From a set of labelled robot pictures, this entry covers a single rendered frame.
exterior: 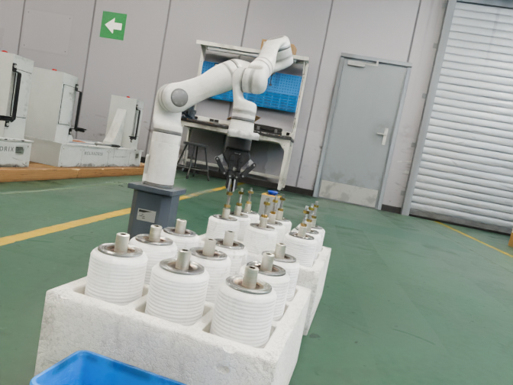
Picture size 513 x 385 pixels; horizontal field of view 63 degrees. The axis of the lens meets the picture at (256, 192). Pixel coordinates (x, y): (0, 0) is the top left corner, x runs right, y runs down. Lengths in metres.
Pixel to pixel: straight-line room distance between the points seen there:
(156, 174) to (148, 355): 0.75
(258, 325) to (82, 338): 0.28
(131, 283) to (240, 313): 0.20
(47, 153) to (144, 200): 2.32
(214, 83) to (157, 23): 5.66
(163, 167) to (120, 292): 0.66
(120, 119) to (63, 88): 1.25
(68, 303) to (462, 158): 6.05
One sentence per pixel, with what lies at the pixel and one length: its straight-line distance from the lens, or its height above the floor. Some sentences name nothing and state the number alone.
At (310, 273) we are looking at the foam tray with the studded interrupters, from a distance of 1.15.
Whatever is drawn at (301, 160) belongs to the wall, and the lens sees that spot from 6.22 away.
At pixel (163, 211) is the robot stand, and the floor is 0.23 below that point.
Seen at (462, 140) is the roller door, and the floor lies 1.18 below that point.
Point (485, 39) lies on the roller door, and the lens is 6.76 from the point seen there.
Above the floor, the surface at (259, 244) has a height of 0.21.
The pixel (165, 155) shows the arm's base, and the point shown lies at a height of 0.40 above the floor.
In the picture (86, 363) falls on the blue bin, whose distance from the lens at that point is 0.72.
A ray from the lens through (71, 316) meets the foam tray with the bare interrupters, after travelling 0.75.
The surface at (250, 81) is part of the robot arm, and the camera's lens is 1.23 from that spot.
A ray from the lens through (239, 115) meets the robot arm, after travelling 1.22.
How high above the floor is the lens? 0.46
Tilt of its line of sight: 5 degrees down
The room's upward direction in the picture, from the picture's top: 11 degrees clockwise
